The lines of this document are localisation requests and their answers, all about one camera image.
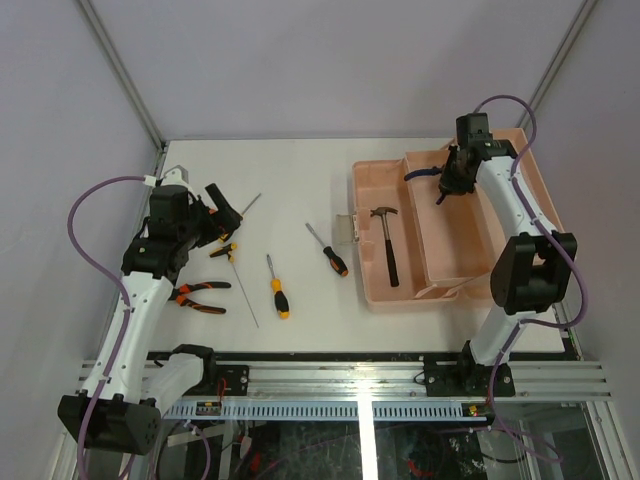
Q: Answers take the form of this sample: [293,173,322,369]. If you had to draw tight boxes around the long thin shaft screwdriver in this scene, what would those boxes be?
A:
[208,242,260,328]

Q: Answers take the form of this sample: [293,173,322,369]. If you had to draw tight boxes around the right aluminium corner post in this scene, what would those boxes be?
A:
[528,0,600,113]

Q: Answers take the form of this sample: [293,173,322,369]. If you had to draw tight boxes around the pink translucent plastic toolbox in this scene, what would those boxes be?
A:
[333,127,566,316]

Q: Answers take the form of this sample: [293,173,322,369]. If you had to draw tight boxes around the left aluminium corner post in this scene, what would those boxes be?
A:
[73,0,166,151]

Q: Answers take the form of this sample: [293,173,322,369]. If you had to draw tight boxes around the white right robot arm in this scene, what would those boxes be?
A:
[424,112,577,398]

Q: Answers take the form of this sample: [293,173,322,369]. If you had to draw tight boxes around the aluminium corner post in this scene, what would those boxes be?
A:
[73,0,166,151]
[528,0,600,113]

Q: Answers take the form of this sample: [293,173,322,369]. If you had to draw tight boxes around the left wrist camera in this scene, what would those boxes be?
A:
[143,165,193,192]

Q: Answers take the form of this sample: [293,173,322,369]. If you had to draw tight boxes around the claw hammer black handle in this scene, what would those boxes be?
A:
[370,206,400,288]

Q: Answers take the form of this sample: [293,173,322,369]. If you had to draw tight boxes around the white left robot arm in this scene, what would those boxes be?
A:
[58,180,242,455]

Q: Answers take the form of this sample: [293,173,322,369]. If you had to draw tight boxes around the blue handle cutting pliers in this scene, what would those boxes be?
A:
[404,166,443,182]

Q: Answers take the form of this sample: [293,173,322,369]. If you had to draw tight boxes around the orange black handle pliers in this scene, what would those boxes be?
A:
[168,281,231,315]

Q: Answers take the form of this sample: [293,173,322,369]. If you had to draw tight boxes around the aluminium front rail frame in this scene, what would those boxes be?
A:
[74,357,614,401]

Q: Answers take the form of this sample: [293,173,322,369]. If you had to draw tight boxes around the slotted grey cable duct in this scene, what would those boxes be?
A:
[162,398,465,421]

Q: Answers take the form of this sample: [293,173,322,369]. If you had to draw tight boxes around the black orange tip screwdriver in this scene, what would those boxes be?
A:
[305,223,349,277]

